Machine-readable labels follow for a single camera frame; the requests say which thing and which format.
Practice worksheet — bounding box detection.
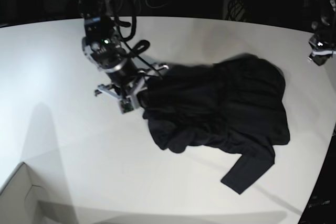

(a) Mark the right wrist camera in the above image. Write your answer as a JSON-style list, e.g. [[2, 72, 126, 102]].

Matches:
[[118, 99, 139, 114]]

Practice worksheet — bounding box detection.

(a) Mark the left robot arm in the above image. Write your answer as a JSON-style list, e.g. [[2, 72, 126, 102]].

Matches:
[[308, 0, 335, 66]]

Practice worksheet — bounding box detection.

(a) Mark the white cardboard box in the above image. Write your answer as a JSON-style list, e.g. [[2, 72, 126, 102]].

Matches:
[[1, 163, 56, 223]]

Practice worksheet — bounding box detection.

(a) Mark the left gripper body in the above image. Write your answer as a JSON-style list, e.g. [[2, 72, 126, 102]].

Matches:
[[308, 35, 335, 63]]

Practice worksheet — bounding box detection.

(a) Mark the black t-shirt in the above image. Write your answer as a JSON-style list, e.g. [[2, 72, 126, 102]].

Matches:
[[143, 54, 290, 194]]

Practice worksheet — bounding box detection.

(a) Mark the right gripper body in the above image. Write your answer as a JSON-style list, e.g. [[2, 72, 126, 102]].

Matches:
[[94, 63, 170, 105]]

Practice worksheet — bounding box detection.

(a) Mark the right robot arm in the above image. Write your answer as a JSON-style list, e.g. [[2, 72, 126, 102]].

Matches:
[[78, 0, 169, 114]]

